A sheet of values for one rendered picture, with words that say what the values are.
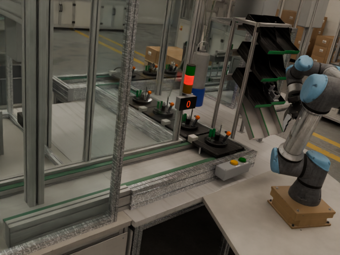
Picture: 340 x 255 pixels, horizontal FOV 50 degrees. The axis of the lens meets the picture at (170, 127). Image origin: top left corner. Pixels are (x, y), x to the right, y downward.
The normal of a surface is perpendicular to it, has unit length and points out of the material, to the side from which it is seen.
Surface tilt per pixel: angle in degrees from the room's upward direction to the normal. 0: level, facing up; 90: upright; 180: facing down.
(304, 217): 90
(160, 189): 90
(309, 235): 0
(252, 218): 0
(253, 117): 45
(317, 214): 91
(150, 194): 90
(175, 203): 0
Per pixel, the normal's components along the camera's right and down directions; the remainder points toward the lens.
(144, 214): 0.14, -0.91
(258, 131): 0.45, -0.37
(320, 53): -0.79, 0.12
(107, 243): 0.64, 0.38
